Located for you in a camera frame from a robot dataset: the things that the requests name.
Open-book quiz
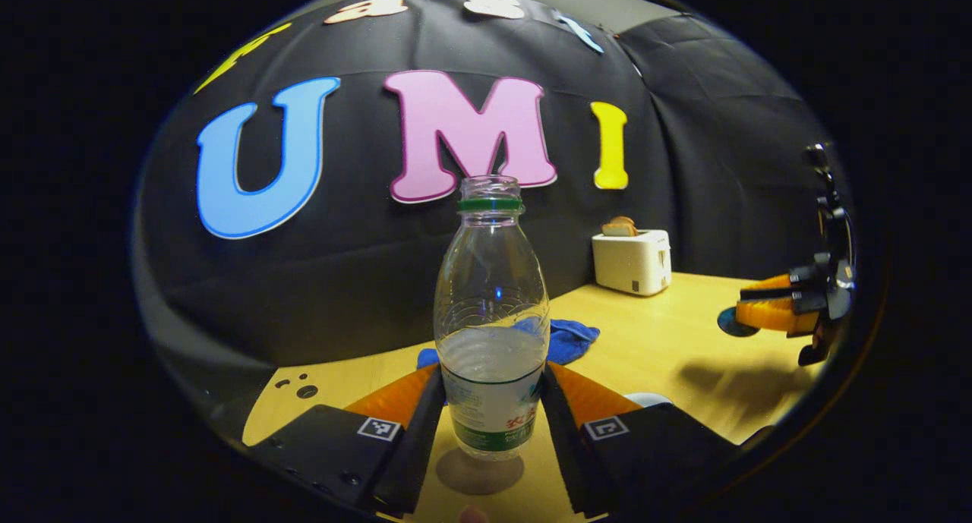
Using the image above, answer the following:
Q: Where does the round brown coaster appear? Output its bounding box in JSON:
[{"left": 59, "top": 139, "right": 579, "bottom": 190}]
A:
[{"left": 436, "top": 447, "right": 525, "bottom": 496}]

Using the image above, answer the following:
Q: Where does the teal teacup lid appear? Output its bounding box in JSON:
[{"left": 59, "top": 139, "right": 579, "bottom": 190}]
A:
[{"left": 717, "top": 307, "right": 760, "bottom": 339}]

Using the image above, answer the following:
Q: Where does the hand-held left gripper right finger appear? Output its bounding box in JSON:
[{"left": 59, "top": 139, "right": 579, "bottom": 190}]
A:
[{"left": 541, "top": 361, "right": 741, "bottom": 518}]

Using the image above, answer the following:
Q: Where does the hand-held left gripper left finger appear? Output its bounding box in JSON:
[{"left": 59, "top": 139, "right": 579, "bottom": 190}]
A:
[{"left": 248, "top": 364, "right": 449, "bottom": 518}]

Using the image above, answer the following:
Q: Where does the blue towel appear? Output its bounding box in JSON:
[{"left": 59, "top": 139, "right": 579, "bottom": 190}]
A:
[{"left": 416, "top": 318, "right": 601, "bottom": 370}]

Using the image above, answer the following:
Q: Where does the white toaster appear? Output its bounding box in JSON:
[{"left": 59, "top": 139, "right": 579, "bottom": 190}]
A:
[{"left": 592, "top": 229, "right": 672, "bottom": 297}]

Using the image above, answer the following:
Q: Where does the black backdrop cloth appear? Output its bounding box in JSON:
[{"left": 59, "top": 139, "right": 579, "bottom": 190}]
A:
[{"left": 133, "top": 0, "right": 855, "bottom": 440}]

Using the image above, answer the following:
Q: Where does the clear plastic water bottle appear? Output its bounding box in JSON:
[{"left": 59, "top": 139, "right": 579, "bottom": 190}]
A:
[{"left": 434, "top": 175, "right": 551, "bottom": 462}]

